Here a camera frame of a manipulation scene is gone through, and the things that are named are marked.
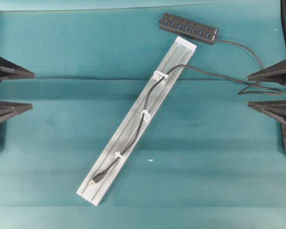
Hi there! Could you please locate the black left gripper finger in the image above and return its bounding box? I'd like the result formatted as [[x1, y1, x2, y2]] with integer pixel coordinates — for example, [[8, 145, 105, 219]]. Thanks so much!
[[0, 57, 36, 83], [0, 101, 33, 123]]

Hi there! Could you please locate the black USB cable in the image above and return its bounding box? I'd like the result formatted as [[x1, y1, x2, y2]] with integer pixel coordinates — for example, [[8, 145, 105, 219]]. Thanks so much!
[[90, 39, 283, 187]]

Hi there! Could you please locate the aluminium profile rail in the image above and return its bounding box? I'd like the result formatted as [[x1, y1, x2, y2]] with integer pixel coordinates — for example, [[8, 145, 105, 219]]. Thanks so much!
[[76, 36, 197, 206]]

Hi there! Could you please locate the white zip tie ring far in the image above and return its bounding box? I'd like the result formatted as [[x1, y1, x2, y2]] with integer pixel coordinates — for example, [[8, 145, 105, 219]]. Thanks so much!
[[153, 70, 169, 82]]

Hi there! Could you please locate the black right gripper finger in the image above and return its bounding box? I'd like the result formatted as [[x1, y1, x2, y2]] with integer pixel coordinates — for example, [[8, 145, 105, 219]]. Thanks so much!
[[247, 59, 286, 85], [247, 100, 286, 128]]

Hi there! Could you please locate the black USB hub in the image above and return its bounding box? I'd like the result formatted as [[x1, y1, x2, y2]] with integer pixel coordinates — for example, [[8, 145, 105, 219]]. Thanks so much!
[[159, 13, 219, 45]]

